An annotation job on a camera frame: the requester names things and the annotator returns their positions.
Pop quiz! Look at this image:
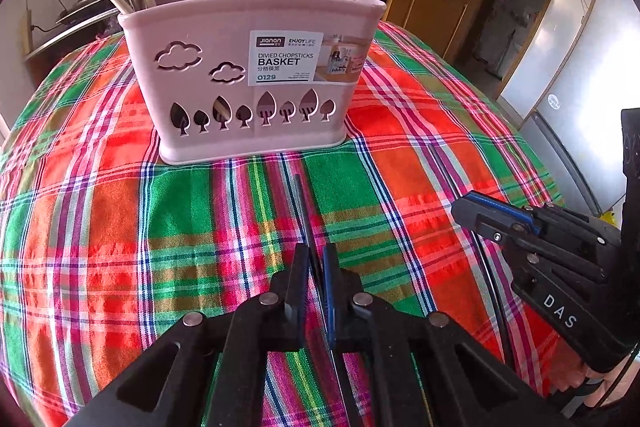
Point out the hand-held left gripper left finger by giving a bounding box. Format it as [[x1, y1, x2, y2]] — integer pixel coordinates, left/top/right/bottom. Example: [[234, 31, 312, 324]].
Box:
[[72, 244, 313, 427]]

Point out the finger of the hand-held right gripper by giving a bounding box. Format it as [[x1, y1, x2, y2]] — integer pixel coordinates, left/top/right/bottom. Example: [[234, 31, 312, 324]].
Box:
[[466, 192, 622, 249], [451, 198, 609, 284]]

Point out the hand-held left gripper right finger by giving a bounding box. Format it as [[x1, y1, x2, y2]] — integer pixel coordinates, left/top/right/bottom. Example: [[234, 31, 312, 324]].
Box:
[[321, 243, 576, 427]]

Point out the black chopstick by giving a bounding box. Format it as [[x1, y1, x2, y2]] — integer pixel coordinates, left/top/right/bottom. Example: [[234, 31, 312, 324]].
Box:
[[295, 174, 323, 280], [470, 227, 501, 360], [430, 144, 516, 365]]

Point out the pink plastic chopstick basket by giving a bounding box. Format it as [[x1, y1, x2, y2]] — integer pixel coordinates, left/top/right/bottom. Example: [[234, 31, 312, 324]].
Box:
[[118, 0, 387, 166]]

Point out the person's right hand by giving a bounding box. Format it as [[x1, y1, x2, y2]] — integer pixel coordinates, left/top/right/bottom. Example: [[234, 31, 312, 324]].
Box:
[[547, 347, 617, 414]]

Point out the white refrigerator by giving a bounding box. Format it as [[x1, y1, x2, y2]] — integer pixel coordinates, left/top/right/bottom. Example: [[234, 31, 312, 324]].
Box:
[[500, 0, 640, 214]]

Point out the plaid cloth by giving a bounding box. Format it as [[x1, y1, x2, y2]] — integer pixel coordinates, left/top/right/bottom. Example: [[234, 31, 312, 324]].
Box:
[[0, 19, 566, 427]]

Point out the metal counter shelf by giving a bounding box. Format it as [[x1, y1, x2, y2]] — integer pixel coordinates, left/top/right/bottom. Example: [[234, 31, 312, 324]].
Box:
[[25, 14, 126, 64]]

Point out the wall socket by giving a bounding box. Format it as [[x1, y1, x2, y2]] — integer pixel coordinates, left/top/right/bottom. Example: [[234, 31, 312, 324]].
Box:
[[22, 9, 36, 55]]

